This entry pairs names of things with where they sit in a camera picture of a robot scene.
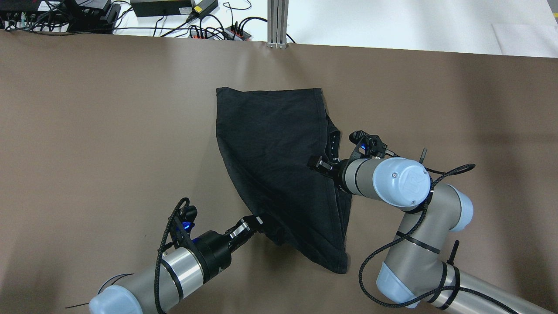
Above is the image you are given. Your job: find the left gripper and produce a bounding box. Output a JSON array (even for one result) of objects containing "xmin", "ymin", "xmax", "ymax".
[{"xmin": 193, "ymin": 216, "xmax": 263, "ymax": 282}]

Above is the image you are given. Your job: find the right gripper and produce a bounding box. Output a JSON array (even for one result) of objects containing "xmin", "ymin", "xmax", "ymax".
[{"xmin": 307, "ymin": 156, "xmax": 349, "ymax": 192}]

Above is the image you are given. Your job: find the black graphic t-shirt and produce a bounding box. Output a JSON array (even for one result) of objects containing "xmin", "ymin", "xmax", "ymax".
[{"xmin": 216, "ymin": 87, "xmax": 351, "ymax": 274}]

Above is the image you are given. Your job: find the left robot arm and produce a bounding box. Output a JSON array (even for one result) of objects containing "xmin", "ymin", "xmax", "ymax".
[{"xmin": 89, "ymin": 216, "xmax": 263, "ymax": 314}]

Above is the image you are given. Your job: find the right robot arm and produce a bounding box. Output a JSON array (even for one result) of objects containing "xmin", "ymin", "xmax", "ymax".
[{"xmin": 308, "ymin": 155, "xmax": 548, "ymax": 314}]

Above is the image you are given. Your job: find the power strip with red switches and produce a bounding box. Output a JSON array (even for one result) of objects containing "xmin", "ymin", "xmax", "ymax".
[{"xmin": 187, "ymin": 26, "xmax": 252, "ymax": 41}]

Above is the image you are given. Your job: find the black power adapter brick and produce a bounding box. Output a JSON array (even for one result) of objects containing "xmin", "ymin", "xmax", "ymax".
[{"xmin": 130, "ymin": 0, "xmax": 195, "ymax": 17}]

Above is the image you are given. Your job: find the white paper sheet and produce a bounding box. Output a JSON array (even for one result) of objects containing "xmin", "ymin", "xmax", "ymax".
[{"xmin": 492, "ymin": 24, "xmax": 558, "ymax": 58}]

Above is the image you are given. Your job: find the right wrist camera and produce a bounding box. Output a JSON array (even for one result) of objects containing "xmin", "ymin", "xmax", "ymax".
[{"xmin": 349, "ymin": 130, "xmax": 387, "ymax": 160}]

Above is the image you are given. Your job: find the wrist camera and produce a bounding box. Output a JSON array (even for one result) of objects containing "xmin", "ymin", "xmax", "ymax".
[
  {"xmin": 169, "ymin": 205, "xmax": 197, "ymax": 248},
  {"xmin": 349, "ymin": 130, "xmax": 387, "ymax": 160}
]

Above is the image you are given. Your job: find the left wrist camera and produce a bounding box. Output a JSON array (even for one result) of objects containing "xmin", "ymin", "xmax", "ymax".
[{"xmin": 169, "ymin": 205, "xmax": 197, "ymax": 248}]

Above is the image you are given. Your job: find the aluminium frame post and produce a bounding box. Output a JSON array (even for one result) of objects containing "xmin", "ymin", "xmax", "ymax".
[{"xmin": 267, "ymin": 0, "xmax": 289, "ymax": 49}]

